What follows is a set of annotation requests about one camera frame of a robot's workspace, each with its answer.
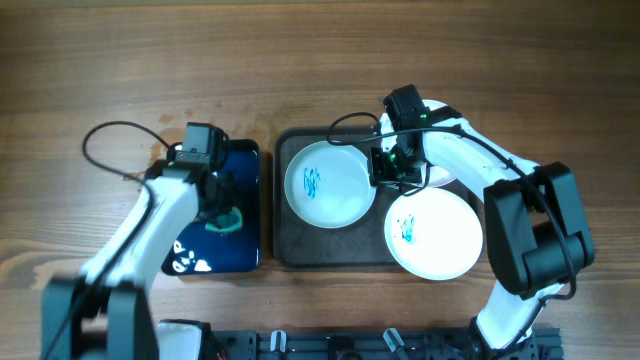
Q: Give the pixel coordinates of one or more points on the green yellow sponge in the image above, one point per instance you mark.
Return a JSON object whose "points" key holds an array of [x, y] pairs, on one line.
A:
{"points": [[225, 223]]}

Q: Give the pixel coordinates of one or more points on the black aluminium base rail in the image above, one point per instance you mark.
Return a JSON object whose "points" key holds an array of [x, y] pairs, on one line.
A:
{"points": [[446, 344]]}

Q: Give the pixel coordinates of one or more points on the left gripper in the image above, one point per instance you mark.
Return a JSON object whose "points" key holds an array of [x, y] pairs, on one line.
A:
{"points": [[228, 181]]}

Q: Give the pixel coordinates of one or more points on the white plate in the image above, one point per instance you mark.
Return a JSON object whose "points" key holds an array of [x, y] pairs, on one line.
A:
{"points": [[434, 234], [328, 186], [432, 176]]}

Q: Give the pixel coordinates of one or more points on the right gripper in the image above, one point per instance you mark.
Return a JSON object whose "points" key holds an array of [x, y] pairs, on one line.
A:
{"points": [[380, 174]]}

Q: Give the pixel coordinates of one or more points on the black water tray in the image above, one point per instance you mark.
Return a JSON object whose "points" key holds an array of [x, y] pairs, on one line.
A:
{"points": [[199, 250]]}

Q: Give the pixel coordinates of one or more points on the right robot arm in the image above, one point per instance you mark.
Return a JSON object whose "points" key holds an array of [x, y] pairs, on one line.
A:
{"points": [[538, 239]]}

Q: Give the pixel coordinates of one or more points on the brown serving tray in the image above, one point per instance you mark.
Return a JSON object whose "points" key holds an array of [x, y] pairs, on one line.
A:
{"points": [[301, 246]]}

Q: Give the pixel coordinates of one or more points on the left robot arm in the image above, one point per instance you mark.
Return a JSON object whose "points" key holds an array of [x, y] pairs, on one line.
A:
{"points": [[103, 312]]}

